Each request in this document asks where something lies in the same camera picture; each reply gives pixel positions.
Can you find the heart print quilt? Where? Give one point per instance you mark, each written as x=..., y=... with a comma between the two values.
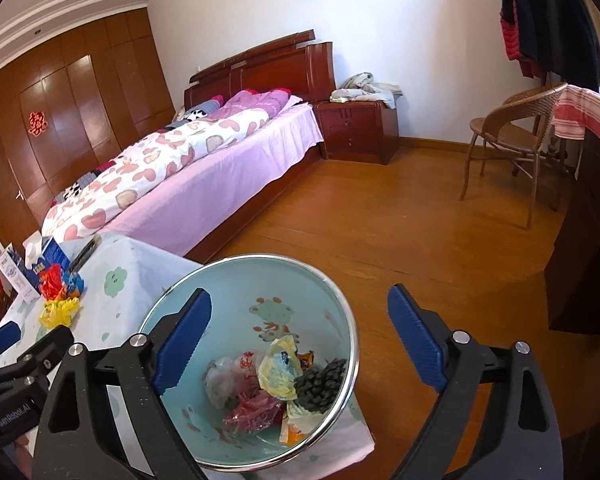
x=170, y=155

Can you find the light blue basin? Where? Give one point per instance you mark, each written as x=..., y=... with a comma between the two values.
x=260, y=290

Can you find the red wooden nightstand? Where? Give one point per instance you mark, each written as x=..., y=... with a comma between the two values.
x=355, y=130

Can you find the pale crumpled cloth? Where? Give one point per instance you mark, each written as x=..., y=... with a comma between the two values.
x=367, y=91

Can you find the white translucent plastic bag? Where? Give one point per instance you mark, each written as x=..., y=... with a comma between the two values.
x=220, y=380

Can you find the wicker chair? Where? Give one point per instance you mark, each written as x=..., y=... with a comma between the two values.
x=510, y=135

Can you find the dark wooden cabinet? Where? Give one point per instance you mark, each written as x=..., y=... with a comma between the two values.
x=580, y=240

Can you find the dark hanging clothes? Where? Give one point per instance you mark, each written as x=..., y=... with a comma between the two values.
x=550, y=20

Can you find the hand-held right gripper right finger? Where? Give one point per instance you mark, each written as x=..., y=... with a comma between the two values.
x=415, y=335

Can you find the white cardboard box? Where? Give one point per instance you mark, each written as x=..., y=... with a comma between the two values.
x=16, y=272

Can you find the red paper decoration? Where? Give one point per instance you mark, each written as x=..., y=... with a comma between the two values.
x=37, y=123

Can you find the black knitted mesh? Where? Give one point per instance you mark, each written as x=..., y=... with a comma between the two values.
x=322, y=385

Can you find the brown wooden wardrobe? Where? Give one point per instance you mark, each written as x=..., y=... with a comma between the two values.
x=80, y=110

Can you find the red striped towel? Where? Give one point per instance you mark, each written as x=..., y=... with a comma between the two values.
x=582, y=115

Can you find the yellow white wrapper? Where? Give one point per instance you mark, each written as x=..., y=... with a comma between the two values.
x=277, y=370

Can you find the blue cardboard box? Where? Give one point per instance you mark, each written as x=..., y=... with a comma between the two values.
x=50, y=257

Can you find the brown wooden door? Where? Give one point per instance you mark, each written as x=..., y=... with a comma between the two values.
x=5, y=195

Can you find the purple bed sheet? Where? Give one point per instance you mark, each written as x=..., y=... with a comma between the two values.
x=240, y=170

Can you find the patchwork blanket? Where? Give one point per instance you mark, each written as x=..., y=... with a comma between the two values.
x=87, y=180

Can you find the blue crumpled wrapper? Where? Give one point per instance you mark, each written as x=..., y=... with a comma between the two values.
x=74, y=282

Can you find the black comb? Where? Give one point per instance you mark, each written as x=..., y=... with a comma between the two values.
x=85, y=252

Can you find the yellow plastic bag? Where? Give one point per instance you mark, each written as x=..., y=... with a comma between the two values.
x=60, y=312

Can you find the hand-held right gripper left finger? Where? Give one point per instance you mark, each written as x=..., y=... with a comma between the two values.
x=180, y=340

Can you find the red wooden bed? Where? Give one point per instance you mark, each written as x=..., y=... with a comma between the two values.
x=275, y=72

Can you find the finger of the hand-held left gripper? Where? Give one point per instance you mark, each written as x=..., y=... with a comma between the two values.
x=55, y=342
x=0, y=339

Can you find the orange snack wrapper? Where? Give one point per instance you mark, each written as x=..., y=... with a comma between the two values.
x=306, y=359

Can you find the red orange snack bag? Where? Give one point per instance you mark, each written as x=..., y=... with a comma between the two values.
x=51, y=281

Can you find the purple quilt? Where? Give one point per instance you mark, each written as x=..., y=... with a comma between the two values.
x=260, y=102

